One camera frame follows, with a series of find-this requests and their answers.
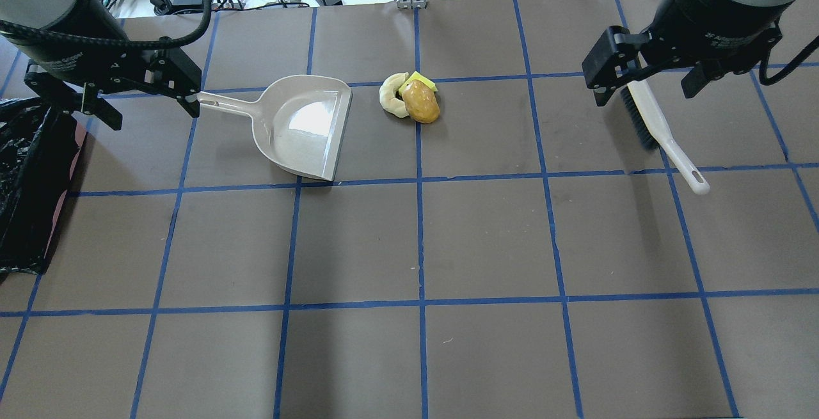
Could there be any beige plastic dustpan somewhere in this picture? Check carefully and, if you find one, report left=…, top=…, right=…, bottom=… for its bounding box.
left=196, top=75, right=352, bottom=181

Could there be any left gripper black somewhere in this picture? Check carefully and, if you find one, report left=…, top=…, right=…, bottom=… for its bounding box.
left=24, top=45, right=202, bottom=130

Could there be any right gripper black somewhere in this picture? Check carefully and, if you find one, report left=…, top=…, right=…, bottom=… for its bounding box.
left=582, top=26, right=782, bottom=107

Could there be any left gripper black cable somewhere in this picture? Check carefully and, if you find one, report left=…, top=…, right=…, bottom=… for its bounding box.
left=0, top=0, right=213, bottom=50

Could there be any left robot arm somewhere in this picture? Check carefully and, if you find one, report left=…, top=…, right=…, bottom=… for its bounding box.
left=1, top=0, right=212, bottom=130

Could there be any yellow sponge piece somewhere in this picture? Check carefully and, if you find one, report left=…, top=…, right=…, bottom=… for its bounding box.
left=397, top=71, right=438, bottom=95

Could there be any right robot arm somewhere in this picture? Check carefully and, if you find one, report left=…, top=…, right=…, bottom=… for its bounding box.
left=582, top=0, right=795, bottom=106

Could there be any bin with black bag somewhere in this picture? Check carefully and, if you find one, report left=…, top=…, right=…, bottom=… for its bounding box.
left=1, top=98, right=87, bottom=277

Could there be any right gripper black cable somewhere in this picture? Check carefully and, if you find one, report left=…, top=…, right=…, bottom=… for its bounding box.
left=758, top=34, right=819, bottom=86

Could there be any pale toy croissant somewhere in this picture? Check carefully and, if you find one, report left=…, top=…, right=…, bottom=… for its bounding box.
left=378, top=72, right=410, bottom=118

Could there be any brown toy potato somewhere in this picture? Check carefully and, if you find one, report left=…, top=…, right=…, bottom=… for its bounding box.
left=399, top=80, right=441, bottom=124

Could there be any white hand brush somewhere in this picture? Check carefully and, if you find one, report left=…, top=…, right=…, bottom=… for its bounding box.
left=621, top=81, right=711, bottom=195

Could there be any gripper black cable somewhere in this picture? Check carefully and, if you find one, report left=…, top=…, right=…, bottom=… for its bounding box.
left=0, top=0, right=213, bottom=50
left=758, top=34, right=819, bottom=86

